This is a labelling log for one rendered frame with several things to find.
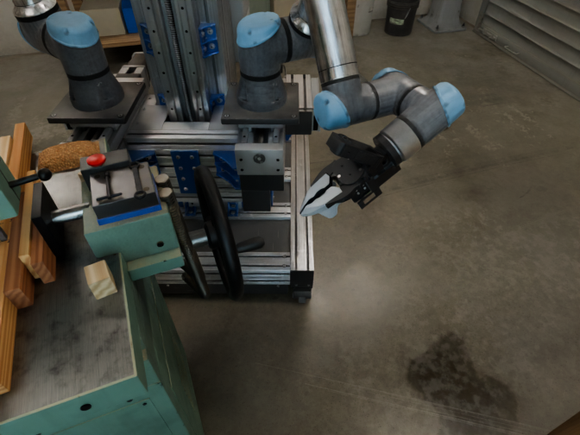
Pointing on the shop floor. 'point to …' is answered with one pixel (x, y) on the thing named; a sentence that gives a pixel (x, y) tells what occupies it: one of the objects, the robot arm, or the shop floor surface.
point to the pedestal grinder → (444, 16)
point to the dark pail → (400, 16)
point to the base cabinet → (159, 416)
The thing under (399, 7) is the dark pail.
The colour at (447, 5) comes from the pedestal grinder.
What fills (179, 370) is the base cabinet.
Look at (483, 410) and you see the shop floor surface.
